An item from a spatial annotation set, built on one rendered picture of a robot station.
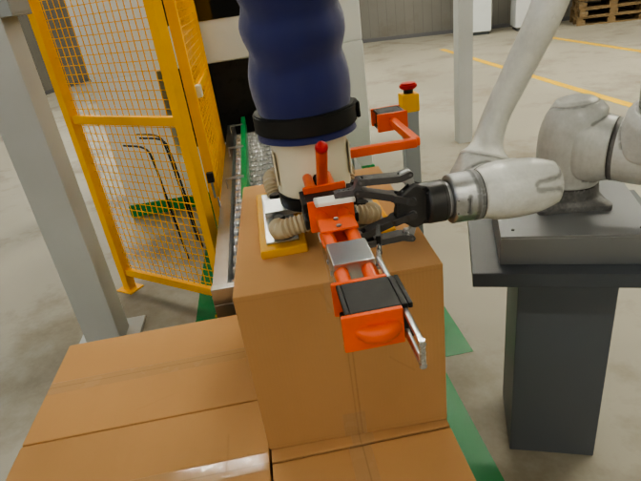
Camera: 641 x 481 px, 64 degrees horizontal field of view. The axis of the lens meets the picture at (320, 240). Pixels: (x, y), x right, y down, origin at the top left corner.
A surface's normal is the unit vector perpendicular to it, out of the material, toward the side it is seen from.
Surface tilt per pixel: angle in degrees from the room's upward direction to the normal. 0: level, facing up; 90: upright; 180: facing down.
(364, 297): 0
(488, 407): 0
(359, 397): 90
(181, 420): 0
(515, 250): 90
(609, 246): 90
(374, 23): 90
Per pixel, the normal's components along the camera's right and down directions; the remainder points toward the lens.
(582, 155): -0.58, 0.42
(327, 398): 0.10, 0.43
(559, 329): -0.21, 0.47
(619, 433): -0.13, -0.88
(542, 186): 0.25, 0.10
